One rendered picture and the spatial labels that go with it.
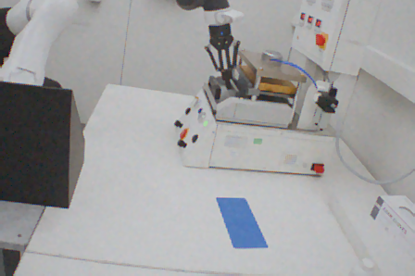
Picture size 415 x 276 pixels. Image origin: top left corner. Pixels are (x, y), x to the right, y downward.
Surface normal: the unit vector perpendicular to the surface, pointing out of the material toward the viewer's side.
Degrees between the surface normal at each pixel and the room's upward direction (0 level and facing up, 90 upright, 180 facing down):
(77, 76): 90
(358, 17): 90
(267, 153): 90
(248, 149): 90
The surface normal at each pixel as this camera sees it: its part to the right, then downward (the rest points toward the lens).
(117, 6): 0.07, 0.41
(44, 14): 0.16, -0.05
